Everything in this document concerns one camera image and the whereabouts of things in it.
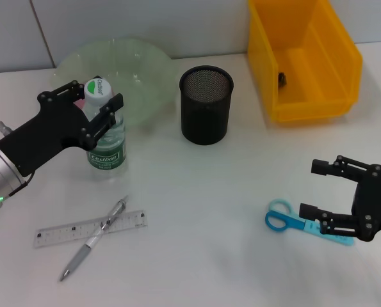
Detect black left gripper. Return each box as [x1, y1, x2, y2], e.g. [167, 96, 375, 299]
[0, 81, 125, 178]

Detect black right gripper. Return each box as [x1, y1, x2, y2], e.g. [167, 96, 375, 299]
[298, 155, 381, 242]

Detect clear plastic water bottle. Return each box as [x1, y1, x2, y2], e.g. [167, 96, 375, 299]
[82, 76, 127, 180]

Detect green glass fruit plate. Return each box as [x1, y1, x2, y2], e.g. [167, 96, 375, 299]
[52, 38, 177, 129]

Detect blue scissors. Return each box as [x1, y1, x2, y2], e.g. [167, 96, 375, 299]
[265, 198, 355, 247]

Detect black mesh pen holder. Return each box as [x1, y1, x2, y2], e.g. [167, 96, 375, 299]
[179, 65, 235, 145]

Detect clear plastic ruler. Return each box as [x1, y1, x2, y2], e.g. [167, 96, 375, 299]
[33, 210, 148, 249]

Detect grey mechanical pen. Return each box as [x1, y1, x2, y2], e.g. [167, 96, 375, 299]
[59, 195, 129, 282]

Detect yellow plastic bin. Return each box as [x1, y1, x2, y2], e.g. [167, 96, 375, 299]
[247, 0, 363, 124]

